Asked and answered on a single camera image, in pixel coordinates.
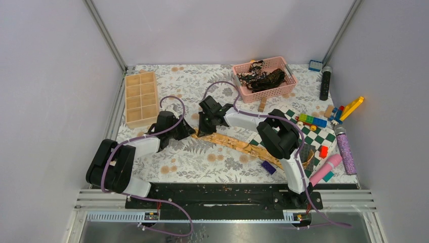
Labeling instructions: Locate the yellow triangle toy block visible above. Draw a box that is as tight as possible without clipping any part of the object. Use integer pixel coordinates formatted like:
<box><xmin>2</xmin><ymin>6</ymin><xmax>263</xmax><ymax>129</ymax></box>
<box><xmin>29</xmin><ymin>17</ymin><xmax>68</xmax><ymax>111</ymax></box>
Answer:
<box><xmin>339</xmin><ymin>96</ymin><xmax>365</xmax><ymax>122</ymax></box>

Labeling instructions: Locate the yellow patterned tie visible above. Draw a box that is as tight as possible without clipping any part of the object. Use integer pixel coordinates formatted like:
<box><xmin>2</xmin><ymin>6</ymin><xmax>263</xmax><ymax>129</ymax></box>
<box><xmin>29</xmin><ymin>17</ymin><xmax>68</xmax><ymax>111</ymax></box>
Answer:
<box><xmin>191</xmin><ymin>133</ymin><xmax>283</xmax><ymax>169</ymax></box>

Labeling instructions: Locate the colourful lego brick pile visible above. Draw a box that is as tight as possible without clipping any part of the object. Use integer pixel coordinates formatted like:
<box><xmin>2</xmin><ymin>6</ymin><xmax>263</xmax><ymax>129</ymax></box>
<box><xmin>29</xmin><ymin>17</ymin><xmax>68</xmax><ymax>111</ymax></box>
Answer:
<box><xmin>294</xmin><ymin>105</ymin><xmax>345</xmax><ymax>131</ymax></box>

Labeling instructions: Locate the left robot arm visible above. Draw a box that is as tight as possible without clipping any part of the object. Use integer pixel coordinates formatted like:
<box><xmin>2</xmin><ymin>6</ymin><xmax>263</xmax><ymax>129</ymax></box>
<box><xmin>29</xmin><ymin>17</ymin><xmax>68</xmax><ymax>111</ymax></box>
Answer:
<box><xmin>85</xmin><ymin>111</ymin><xmax>196</xmax><ymax>208</ymax></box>

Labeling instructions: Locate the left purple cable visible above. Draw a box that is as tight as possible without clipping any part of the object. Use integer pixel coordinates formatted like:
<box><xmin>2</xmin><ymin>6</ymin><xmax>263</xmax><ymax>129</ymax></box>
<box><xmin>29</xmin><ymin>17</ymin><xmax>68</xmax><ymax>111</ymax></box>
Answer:
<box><xmin>100</xmin><ymin>96</ymin><xmax>195</xmax><ymax>238</ymax></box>

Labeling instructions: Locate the dark grey lego plate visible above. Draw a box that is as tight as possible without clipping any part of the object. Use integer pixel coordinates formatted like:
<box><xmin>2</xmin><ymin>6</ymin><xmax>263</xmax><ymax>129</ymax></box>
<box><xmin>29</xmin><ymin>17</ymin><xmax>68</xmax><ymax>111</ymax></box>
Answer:
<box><xmin>299</xmin><ymin>143</ymin><xmax>316</xmax><ymax>172</ymax></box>

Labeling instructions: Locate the purple glitter tube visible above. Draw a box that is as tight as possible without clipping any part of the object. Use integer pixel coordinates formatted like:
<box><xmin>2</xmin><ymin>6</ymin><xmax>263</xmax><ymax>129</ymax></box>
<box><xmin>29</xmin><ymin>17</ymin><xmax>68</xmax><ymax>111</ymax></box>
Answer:
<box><xmin>334</xmin><ymin>125</ymin><xmax>357</xmax><ymax>175</ymax></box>

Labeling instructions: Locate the blue white lego brick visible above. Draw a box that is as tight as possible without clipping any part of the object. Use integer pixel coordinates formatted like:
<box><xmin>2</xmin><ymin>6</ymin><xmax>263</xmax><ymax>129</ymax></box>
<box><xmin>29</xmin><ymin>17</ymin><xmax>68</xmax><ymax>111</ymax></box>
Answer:
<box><xmin>308</xmin><ymin>60</ymin><xmax>323</xmax><ymax>72</ymax></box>

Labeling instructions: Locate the floral table cloth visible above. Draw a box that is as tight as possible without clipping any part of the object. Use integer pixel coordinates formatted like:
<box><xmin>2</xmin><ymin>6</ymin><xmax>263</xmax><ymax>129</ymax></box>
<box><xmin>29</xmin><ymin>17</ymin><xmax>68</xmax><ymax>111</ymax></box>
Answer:
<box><xmin>127</xmin><ymin>64</ymin><xmax>333</xmax><ymax>184</ymax></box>

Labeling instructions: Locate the black floral tie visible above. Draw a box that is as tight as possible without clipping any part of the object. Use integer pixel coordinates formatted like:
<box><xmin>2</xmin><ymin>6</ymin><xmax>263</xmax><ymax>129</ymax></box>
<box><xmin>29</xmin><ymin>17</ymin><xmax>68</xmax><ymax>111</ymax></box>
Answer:
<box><xmin>237</xmin><ymin>60</ymin><xmax>286</xmax><ymax>93</ymax></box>

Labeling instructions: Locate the pink plastic basket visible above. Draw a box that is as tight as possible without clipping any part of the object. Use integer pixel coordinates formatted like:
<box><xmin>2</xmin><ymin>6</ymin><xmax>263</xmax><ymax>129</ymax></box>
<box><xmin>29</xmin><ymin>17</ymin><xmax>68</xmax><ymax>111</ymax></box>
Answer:
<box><xmin>232</xmin><ymin>56</ymin><xmax>298</xmax><ymax>103</ymax></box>

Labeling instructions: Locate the curved wooden block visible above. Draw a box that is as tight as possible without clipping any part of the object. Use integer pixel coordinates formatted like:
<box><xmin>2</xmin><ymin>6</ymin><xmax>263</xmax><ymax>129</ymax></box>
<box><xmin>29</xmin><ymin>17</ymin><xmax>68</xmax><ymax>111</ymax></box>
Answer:
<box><xmin>258</xmin><ymin>97</ymin><xmax>267</xmax><ymax>112</ymax></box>

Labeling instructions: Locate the green white chessboard mat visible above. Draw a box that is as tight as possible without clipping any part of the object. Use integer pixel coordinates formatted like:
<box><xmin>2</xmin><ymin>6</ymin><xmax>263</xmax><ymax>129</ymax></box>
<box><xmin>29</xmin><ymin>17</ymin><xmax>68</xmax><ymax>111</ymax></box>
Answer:
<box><xmin>246</xmin><ymin>105</ymin><xmax>336</xmax><ymax>178</ymax></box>

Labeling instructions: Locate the purple lego brick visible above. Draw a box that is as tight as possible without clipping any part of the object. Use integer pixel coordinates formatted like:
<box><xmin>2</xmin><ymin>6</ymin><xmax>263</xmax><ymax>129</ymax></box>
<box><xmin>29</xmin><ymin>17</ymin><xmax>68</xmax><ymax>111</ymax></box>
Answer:
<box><xmin>261</xmin><ymin>161</ymin><xmax>277</xmax><ymax>175</ymax></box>

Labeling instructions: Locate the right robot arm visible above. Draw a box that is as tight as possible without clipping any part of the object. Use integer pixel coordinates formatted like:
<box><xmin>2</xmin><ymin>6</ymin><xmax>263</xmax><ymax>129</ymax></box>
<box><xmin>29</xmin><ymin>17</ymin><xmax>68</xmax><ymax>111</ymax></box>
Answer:
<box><xmin>197</xmin><ymin>96</ymin><xmax>310</xmax><ymax>209</ymax></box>

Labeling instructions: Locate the wooden compartment tray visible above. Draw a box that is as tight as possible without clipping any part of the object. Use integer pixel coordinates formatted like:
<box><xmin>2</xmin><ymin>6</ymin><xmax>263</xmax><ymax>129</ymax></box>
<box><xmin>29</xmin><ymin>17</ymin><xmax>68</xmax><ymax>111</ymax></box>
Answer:
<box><xmin>124</xmin><ymin>72</ymin><xmax>159</xmax><ymax>129</ymax></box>

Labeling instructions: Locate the teal small block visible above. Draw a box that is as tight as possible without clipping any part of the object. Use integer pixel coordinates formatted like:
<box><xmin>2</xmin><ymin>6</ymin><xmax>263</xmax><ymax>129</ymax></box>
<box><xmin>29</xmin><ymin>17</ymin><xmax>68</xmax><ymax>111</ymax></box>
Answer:
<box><xmin>323</xmin><ymin>171</ymin><xmax>334</xmax><ymax>182</ymax></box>

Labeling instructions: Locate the pink marker pen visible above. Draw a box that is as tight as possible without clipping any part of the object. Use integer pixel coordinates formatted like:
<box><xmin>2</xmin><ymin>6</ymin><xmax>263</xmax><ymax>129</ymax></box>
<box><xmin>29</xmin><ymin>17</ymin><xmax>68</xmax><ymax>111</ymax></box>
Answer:
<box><xmin>310</xmin><ymin>154</ymin><xmax>342</xmax><ymax>186</ymax></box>

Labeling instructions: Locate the red lego brick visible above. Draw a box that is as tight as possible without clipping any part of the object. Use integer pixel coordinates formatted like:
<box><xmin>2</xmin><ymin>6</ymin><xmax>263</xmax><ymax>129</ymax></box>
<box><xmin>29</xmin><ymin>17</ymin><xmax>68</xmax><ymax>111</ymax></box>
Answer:
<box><xmin>319</xmin><ymin>145</ymin><xmax>328</xmax><ymax>158</ymax></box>

